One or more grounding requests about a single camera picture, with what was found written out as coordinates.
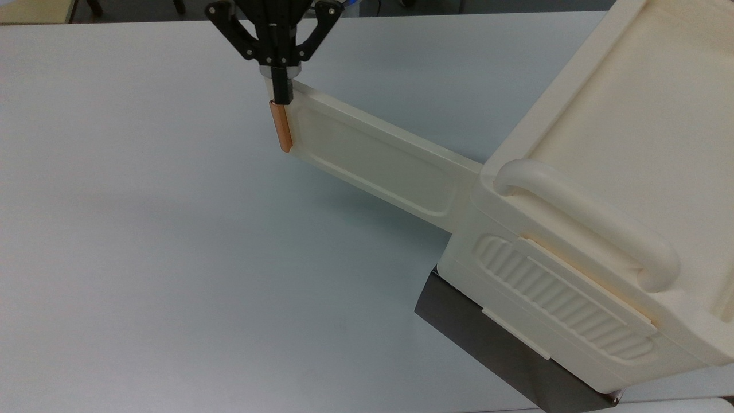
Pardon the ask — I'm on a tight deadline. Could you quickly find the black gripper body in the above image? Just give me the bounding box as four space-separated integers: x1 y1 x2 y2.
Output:
232 0 317 42

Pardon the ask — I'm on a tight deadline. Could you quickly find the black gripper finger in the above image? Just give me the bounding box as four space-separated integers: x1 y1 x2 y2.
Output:
205 1 283 106
283 1 345 106

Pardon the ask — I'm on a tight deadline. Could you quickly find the cream plastic cabinet door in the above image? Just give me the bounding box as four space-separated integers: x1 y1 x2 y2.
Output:
265 77 486 233

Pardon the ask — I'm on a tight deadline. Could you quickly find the cream plastic storage cabinet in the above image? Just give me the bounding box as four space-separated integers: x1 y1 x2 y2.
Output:
435 0 734 398

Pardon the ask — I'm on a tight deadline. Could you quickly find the light wooden desk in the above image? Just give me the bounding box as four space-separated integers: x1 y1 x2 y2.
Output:
0 0 79 25

